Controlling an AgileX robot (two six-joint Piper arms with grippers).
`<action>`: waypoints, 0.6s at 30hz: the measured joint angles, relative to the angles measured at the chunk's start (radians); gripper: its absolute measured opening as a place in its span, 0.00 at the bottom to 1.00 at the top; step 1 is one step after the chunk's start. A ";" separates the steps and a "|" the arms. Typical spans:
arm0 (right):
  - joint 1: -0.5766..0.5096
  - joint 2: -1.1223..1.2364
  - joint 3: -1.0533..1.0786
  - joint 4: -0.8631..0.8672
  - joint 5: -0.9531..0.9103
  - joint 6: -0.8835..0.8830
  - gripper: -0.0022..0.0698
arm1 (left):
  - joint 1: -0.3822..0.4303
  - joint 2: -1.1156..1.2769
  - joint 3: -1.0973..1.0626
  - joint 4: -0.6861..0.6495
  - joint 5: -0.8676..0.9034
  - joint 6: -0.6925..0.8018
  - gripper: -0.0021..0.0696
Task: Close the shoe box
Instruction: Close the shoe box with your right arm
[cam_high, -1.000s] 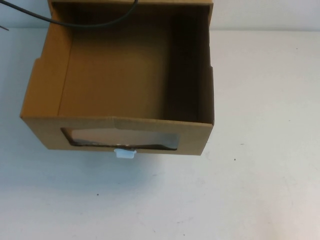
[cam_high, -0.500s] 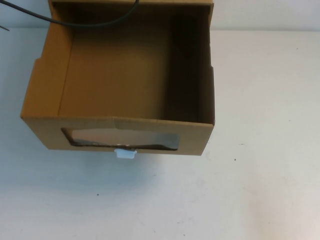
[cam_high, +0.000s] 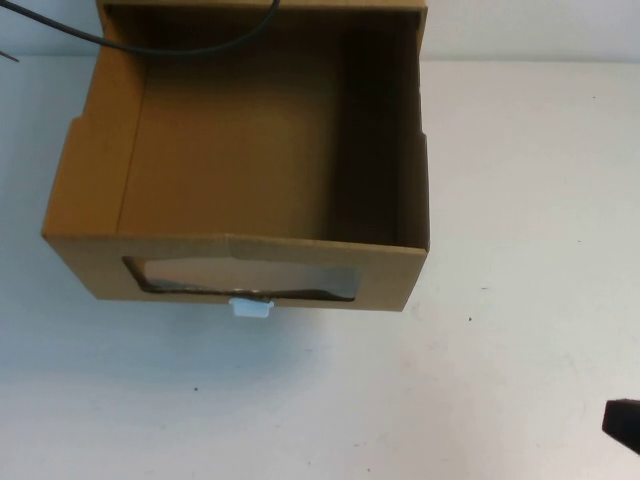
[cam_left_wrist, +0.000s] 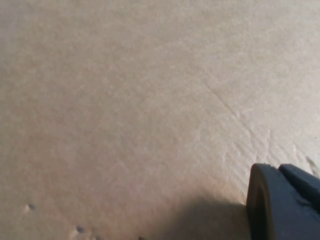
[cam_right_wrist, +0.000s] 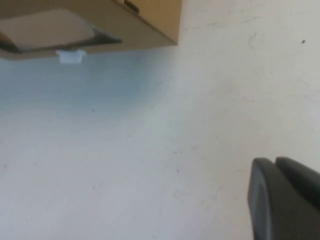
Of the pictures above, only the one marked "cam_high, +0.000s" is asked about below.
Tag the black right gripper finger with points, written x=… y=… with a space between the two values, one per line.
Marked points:
x=625 y=409

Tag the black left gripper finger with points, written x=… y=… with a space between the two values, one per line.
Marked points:
x=627 y=436

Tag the cardboard drawer with window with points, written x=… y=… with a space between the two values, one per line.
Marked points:
x=225 y=165

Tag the brown cardboard shoe box shell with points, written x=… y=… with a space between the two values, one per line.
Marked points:
x=350 y=2

